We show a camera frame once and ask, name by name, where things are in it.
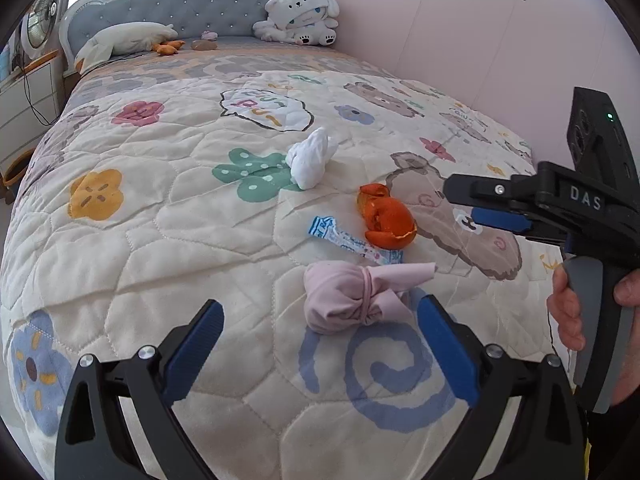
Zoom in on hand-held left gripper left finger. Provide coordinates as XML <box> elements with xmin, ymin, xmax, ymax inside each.
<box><xmin>54</xmin><ymin>299</ymin><xmax>226</xmax><ymax>480</ymax></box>

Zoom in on blue and white wrapper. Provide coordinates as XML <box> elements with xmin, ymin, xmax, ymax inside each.
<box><xmin>306</xmin><ymin>215</ymin><xmax>405</xmax><ymax>266</ymax></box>

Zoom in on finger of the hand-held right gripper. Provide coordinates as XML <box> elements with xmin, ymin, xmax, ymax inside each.
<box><xmin>442</xmin><ymin>172</ymin><xmax>541</xmax><ymax>209</ymax></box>
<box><xmin>471</xmin><ymin>207</ymin><xmax>571</xmax><ymax>247</ymax></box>

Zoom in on white dresser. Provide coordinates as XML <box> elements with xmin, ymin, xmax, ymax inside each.
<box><xmin>0</xmin><ymin>50</ymin><xmax>66</xmax><ymax>171</ymax></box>

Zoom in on black power cable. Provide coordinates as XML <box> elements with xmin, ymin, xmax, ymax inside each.
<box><xmin>20</xmin><ymin>57</ymin><xmax>58</xmax><ymax>126</ymax></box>

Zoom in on person's right hand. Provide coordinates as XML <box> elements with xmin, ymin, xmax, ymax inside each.
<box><xmin>546</xmin><ymin>262</ymin><xmax>640</xmax><ymax>406</ymax></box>

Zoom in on white rolled sock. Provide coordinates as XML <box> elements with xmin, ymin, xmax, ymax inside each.
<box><xmin>285</xmin><ymin>127</ymin><xmax>340</xmax><ymax>191</ymax></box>

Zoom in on white plush dog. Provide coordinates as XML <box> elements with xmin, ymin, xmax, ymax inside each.
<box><xmin>252</xmin><ymin>0</ymin><xmax>341</xmax><ymax>47</ymax></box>

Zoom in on white goose plush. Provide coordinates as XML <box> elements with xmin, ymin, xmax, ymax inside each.
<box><xmin>74</xmin><ymin>21</ymin><xmax>186</xmax><ymax>73</ymax></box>

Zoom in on standing fan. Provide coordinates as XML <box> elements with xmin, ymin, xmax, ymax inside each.
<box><xmin>22</xmin><ymin>0</ymin><xmax>61</xmax><ymax>58</ymax></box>

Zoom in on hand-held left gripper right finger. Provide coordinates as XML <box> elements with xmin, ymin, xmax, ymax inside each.
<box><xmin>417</xmin><ymin>294</ymin><xmax>586</xmax><ymax>480</ymax></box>

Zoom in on pink cloth bundle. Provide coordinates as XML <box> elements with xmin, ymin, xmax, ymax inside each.
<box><xmin>303</xmin><ymin>261</ymin><xmax>436</xmax><ymax>335</ymax></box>

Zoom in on printed quilted blanket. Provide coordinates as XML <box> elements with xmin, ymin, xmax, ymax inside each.
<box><xmin>0</xmin><ymin>40</ymin><xmax>576</xmax><ymax>480</ymax></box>

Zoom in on grey tufted bed headboard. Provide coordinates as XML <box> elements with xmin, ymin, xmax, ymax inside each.
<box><xmin>59</xmin><ymin>0</ymin><xmax>278</xmax><ymax>61</ymax></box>

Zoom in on orange peel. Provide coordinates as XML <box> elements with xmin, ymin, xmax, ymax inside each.
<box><xmin>357</xmin><ymin>183</ymin><xmax>417</xmax><ymax>250</ymax></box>

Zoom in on dark bin with orange rim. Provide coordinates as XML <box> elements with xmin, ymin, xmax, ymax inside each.
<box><xmin>0</xmin><ymin>152</ymin><xmax>31</xmax><ymax>188</ymax></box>

